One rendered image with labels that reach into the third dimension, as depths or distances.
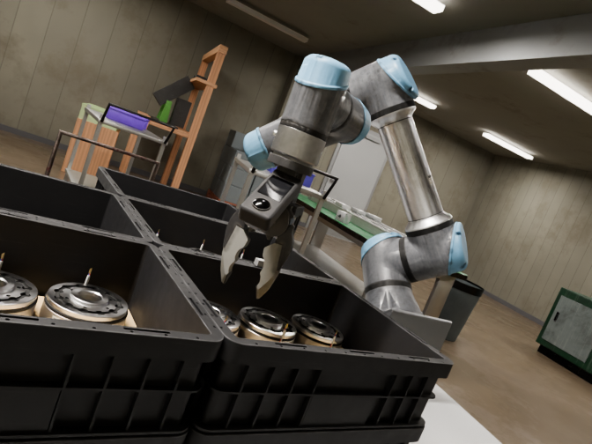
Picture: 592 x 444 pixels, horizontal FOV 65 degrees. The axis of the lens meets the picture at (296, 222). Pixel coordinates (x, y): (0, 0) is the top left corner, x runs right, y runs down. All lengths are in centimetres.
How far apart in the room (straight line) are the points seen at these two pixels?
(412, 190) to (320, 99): 51
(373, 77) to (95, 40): 700
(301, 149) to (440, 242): 55
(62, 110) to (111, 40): 127
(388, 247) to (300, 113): 58
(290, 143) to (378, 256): 57
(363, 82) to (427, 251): 42
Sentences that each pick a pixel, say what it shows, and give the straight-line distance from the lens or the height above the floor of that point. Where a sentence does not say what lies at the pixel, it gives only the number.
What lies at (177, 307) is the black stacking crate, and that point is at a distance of 59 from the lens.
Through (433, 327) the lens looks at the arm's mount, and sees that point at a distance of 113.
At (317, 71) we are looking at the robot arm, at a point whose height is 125.
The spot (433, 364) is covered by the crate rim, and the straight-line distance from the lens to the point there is 73.
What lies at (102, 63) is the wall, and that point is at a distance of 792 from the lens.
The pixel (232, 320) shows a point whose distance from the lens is 76.
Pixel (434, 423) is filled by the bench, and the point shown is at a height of 70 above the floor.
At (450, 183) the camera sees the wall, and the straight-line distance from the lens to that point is 1048.
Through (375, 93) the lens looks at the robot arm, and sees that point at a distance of 112.
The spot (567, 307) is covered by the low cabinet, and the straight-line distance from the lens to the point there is 659.
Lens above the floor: 113
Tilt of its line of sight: 7 degrees down
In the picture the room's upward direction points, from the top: 21 degrees clockwise
